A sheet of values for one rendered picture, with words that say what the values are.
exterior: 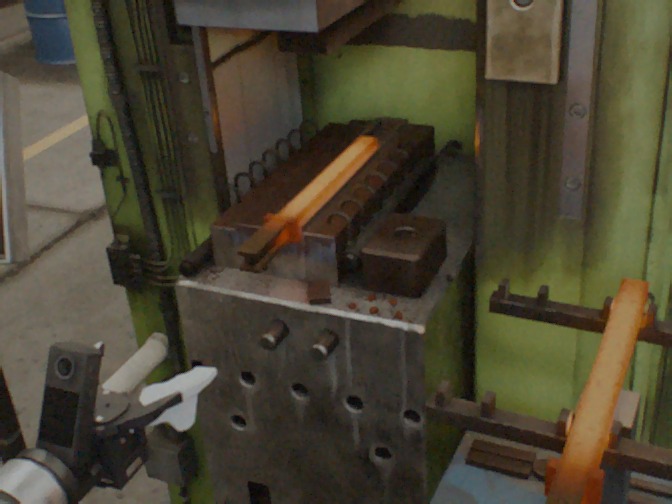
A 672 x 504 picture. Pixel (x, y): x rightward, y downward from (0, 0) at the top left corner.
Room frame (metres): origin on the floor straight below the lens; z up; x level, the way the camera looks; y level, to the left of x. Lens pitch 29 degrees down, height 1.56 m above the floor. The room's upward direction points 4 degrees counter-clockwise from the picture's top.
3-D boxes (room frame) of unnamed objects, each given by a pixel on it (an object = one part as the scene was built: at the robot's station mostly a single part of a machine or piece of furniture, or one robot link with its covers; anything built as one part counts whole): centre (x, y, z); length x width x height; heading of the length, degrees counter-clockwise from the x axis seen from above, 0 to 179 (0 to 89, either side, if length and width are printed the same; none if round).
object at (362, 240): (1.20, -0.09, 0.95); 0.34 x 0.03 x 0.03; 154
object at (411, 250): (1.07, -0.10, 0.95); 0.12 x 0.08 x 0.06; 154
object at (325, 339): (0.97, 0.03, 0.87); 0.04 x 0.03 x 0.03; 154
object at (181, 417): (0.74, 0.17, 0.97); 0.09 x 0.03 x 0.06; 118
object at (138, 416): (0.71, 0.21, 1.00); 0.09 x 0.05 x 0.02; 118
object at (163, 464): (1.36, 0.36, 0.36); 0.09 x 0.07 x 0.12; 64
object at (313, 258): (1.28, 0.00, 0.96); 0.42 x 0.20 x 0.09; 154
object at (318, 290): (1.03, 0.03, 0.92); 0.04 x 0.03 x 0.01; 2
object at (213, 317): (1.27, -0.06, 0.69); 0.56 x 0.38 x 0.45; 154
